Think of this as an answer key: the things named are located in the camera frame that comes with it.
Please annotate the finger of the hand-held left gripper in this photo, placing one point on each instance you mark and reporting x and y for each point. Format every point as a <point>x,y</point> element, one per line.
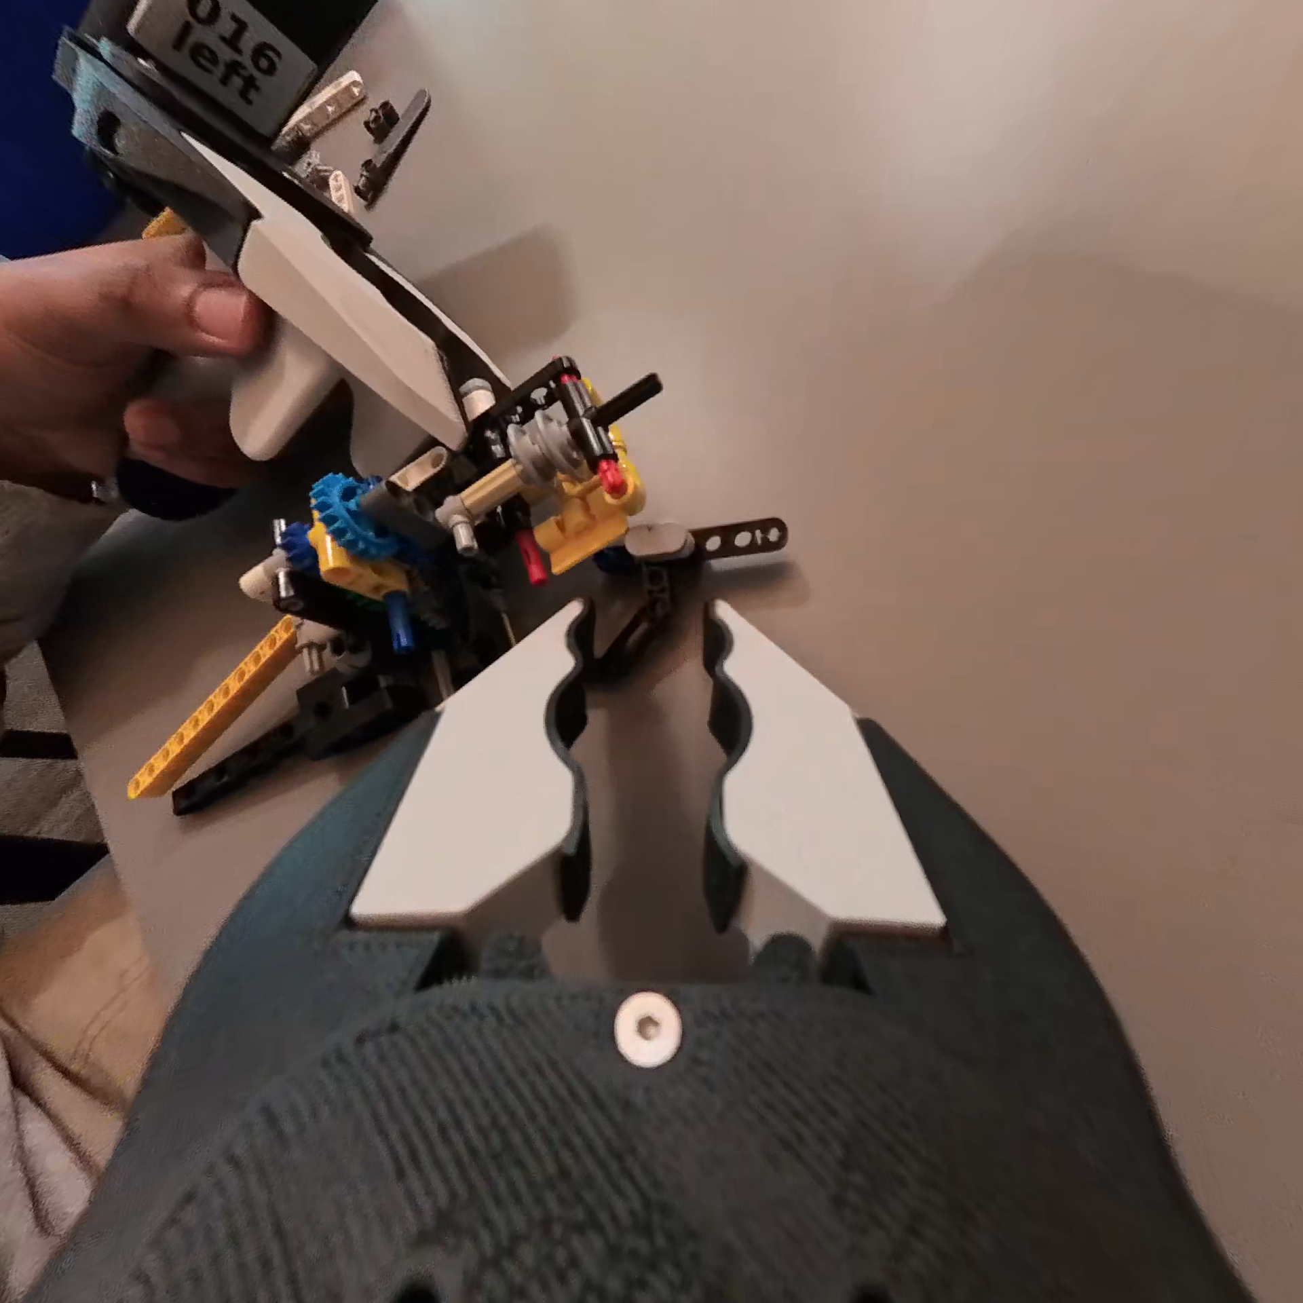
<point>406,294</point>
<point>335,305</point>

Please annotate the black lego pin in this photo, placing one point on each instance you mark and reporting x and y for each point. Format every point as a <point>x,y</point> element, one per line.
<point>381,119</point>

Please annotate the black curved lego piece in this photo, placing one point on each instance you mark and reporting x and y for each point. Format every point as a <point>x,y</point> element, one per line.
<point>398,142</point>

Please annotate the yellow black lego model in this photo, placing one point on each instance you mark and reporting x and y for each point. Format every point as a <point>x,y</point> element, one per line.
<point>580,518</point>

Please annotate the blue storage bin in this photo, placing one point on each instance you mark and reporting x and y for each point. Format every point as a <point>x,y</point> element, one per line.
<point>29,122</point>

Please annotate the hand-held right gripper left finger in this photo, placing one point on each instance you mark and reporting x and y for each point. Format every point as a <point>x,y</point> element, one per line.
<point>468,814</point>

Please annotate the yellow lego beam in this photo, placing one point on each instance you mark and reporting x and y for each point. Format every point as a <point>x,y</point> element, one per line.
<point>162,223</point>

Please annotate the person's left hand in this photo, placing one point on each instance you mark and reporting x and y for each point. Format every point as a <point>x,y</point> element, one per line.
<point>80,346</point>

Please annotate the grey lego connector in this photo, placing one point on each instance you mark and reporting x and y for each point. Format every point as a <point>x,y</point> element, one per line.
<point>327,183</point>

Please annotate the black lego beam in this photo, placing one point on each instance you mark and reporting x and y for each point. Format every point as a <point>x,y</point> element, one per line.
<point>718,540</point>

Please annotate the white lego beam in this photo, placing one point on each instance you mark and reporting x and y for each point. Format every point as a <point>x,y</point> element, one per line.
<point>322,101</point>

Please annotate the person's grey sweater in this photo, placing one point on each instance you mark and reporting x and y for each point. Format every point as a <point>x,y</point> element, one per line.
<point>51,1120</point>

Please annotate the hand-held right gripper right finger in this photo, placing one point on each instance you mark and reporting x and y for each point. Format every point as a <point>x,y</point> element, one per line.
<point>823,814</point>

